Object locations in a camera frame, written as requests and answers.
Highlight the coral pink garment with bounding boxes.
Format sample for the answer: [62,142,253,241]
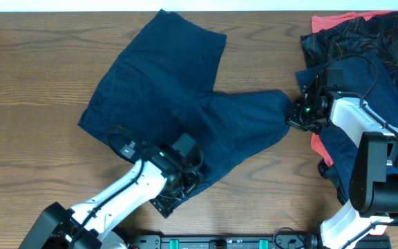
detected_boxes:
[311,10,391,167]

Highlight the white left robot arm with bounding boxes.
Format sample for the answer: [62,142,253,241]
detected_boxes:
[20,151,203,248]

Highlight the navy blue shorts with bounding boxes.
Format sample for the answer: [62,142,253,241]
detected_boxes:
[79,10,290,200]

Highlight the blue garment in pile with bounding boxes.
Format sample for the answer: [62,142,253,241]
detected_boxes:
[294,48,398,205]

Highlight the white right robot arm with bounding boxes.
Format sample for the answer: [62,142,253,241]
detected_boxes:
[285,89,398,248]

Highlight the black striped garment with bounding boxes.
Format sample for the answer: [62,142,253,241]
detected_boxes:
[301,11,398,82]

